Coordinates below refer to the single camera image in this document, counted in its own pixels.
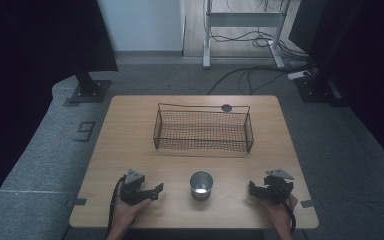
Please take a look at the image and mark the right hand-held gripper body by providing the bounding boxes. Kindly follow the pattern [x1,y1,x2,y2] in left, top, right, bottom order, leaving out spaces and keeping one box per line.
[262,168,295,206]

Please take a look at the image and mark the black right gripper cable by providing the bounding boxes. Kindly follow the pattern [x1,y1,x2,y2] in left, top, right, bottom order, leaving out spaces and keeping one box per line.
[270,184,297,235]

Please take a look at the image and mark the person's left hand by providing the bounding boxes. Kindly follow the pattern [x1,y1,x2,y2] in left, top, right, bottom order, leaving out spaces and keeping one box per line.
[112,196,152,232]

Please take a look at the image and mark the white power strip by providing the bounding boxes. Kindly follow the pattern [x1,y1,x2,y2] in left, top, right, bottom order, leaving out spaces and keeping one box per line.
[286,69,312,81]

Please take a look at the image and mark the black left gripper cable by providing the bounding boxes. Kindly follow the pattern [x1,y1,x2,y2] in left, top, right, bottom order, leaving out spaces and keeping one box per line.
[106,175,127,237]

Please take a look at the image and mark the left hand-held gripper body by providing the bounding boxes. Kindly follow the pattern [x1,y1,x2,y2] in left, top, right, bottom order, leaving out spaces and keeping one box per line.
[120,168,147,206]

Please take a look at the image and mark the black floor cables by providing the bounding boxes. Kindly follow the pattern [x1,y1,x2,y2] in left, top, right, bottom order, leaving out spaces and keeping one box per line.
[206,0,316,96]

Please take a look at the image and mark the white desk frame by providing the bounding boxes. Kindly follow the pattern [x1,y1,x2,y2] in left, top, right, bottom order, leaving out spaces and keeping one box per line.
[202,0,292,70]

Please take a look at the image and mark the black wire mesh basket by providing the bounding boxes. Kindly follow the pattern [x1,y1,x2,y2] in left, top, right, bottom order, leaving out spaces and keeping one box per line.
[152,102,255,155]

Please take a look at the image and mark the black curtain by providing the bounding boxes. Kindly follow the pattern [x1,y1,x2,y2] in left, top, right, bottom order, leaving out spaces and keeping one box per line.
[288,0,384,168]
[0,0,119,221]

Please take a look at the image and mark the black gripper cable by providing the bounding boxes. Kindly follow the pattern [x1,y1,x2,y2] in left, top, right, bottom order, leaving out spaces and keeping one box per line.
[270,184,297,235]
[106,175,127,237]

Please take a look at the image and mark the person's right hand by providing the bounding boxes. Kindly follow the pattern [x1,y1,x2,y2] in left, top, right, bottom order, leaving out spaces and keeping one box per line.
[262,194,299,232]

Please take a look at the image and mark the metal cup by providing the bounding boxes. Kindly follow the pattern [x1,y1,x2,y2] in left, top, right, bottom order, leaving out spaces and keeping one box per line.
[189,170,215,202]

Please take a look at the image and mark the black stand base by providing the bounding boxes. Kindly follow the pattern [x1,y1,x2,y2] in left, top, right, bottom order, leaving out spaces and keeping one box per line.
[69,64,112,104]
[294,64,346,108]

